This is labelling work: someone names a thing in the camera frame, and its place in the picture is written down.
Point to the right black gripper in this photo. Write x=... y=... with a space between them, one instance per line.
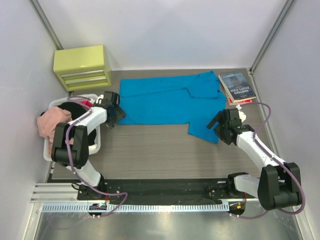
x=219 y=124

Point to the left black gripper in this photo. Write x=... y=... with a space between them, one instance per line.
x=114 y=113

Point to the blue t shirt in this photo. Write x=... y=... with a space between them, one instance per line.
x=192 y=100

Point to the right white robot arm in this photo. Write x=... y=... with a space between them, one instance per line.
x=279 y=184

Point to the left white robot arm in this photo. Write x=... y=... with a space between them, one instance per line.
x=70 y=146

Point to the magenta garment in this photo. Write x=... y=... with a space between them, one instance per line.
x=88 y=102

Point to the white laundry basket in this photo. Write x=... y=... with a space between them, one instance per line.
x=57 y=102

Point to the white garment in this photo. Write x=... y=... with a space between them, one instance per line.
x=93 y=149

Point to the blue paperback book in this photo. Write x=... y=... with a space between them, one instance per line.
x=236 y=83

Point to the yellow green drawer cabinet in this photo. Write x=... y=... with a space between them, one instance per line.
x=82 y=68

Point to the pink garment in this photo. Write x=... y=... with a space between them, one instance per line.
x=47 y=123

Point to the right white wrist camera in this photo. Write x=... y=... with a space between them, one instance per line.
x=241 y=114

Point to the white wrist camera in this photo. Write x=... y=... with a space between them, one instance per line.
x=99 y=100
x=241 y=114

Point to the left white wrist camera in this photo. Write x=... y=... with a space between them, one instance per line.
x=99 y=100

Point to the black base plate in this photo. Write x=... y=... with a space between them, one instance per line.
x=163 y=191

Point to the slotted cable duct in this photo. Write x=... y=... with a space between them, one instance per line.
x=87 y=207

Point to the aluminium frame rail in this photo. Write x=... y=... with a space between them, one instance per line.
x=54 y=193

